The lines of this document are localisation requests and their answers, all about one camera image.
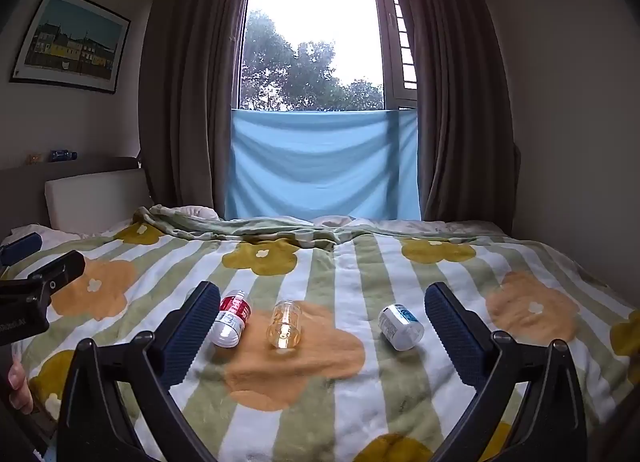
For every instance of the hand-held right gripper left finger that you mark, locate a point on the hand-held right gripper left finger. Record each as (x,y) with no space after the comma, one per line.
(192,332)

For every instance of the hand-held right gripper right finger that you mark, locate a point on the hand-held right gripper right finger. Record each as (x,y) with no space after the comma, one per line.
(457,337)

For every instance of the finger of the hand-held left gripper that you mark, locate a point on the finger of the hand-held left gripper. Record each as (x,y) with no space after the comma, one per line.
(62,267)
(22,248)

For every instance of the blue label white cup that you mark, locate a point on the blue label white cup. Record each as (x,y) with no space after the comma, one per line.
(402,329)

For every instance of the person's left hand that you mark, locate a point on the person's left hand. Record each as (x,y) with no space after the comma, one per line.
(20,387)

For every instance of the red-label plastic bottle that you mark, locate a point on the red-label plastic bottle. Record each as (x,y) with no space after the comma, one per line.
(227,327)

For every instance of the grey bed headboard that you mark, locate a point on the grey bed headboard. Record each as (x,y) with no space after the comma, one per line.
(22,192)

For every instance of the white headboard cushion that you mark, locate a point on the white headboard cushion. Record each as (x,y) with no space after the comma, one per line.
(95,199)

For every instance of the small tan jar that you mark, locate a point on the small tan jar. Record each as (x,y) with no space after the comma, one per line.
(34,158)

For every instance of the blue plastic bottle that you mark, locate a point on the blue plastic bottle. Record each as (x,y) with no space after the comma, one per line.
(62,155)

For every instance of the striped floral blanket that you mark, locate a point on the striped floral blanket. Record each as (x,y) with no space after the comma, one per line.
(320,382)

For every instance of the light blue cloth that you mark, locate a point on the light blue cloth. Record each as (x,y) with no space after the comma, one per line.
(320,166)

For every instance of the framed town picture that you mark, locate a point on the framed town picture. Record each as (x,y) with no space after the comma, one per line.
(72,39)

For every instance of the brown curtain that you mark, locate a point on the brown curtain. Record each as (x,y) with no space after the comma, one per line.
(195,91)
(455,91)

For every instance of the window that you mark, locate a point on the window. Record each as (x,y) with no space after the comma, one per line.
(320,31)

